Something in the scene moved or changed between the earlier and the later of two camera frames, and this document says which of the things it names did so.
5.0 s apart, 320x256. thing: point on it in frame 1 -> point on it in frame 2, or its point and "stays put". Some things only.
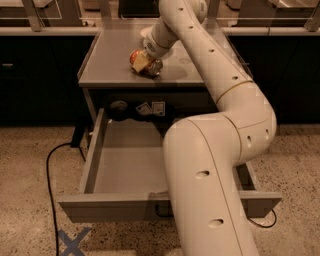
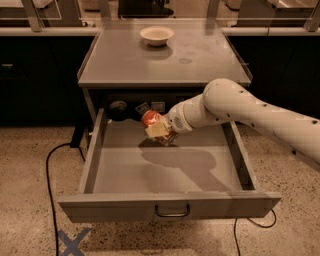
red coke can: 139,61 -> 150,116
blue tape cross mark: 72,245 stays put
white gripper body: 154,49 -> 175,118
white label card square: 158,108 stays put
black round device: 118,110 stays put
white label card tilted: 144,109 stays put
